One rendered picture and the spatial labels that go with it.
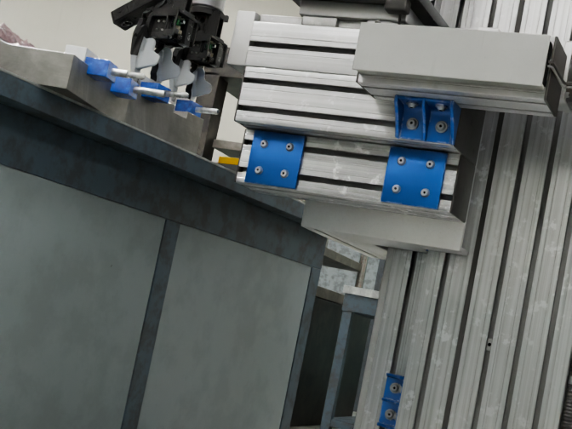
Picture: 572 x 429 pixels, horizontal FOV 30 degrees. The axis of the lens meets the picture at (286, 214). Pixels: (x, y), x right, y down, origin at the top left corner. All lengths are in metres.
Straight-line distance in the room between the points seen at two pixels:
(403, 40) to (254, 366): 1.14
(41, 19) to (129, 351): 8.44
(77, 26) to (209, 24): 7.81
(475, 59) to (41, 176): 0.73
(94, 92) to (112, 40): 8.13
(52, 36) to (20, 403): 8.52
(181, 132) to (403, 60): 0.73
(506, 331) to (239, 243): 0.79
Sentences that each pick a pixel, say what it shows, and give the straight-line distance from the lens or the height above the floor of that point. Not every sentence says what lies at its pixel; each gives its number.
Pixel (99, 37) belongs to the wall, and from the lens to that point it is 9.97.
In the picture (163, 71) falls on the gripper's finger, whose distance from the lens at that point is 2.05.
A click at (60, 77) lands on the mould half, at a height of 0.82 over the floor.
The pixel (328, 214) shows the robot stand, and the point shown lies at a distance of 1.73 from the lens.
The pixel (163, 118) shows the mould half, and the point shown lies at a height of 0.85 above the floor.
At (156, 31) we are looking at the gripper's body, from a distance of 2.02.
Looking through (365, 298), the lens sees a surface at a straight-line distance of 5.56.
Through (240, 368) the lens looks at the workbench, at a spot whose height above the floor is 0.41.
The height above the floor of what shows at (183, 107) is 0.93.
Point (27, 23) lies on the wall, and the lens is 10.42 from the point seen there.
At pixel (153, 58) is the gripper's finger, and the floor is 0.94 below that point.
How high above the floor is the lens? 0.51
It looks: 6 degrees up
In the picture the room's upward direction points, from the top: 11 degrees clockwise
